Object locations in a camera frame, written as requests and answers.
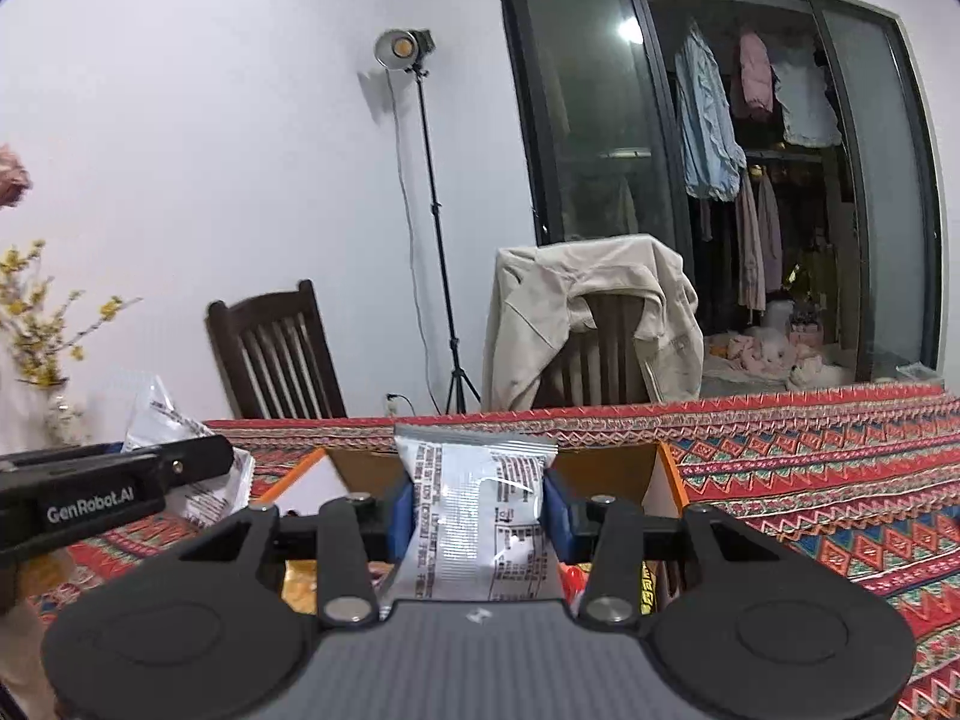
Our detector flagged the yellow flower branches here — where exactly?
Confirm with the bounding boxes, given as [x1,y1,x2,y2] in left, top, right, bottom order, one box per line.
[2,239,140,392]

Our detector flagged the floral ceramic vase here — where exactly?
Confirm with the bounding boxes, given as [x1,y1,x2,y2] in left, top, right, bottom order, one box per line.
[44,380,91,449]

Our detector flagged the pink artificial flower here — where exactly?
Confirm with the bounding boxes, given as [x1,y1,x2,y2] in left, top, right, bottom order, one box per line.
[0,145,32,208]

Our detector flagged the black framed glass door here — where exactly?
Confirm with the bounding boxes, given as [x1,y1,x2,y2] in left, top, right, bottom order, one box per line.
[501,0,942,383]

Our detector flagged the pink hanging garment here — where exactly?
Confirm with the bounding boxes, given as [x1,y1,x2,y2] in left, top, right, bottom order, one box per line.
[731,31,775,122]

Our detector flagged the orange cardboard snack box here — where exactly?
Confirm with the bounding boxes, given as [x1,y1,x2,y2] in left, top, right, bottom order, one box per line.
[254,439,690,616]

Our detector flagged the white hanging top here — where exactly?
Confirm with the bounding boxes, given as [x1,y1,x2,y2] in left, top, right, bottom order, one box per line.
[770,44,841,149]

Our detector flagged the red patterned tablecloth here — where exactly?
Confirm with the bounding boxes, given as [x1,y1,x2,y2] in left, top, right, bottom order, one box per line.
[43,383,958,718]

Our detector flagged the studio light on stand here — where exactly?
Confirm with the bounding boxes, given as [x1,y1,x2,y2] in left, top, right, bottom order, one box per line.
[373,28,484,416]

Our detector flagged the light blue hanging shirt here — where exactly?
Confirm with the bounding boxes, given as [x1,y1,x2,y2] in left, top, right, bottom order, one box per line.
[674,18,747,202]

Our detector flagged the red snack packet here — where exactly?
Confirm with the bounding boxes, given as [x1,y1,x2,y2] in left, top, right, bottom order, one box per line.
[558,562,592,614]

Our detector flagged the dark wooden chair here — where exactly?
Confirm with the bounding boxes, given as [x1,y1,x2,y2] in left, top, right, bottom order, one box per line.
[205,280,347,419]

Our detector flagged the beige jacket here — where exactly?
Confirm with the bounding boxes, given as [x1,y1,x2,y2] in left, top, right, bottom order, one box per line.
[482,234,704,411]

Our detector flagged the wooden chair with jacket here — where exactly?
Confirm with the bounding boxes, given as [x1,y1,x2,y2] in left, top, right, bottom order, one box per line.
[534,294,651,408]

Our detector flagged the silver white snack packet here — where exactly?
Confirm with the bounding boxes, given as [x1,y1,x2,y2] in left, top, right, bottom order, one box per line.
[381,424,563,608]

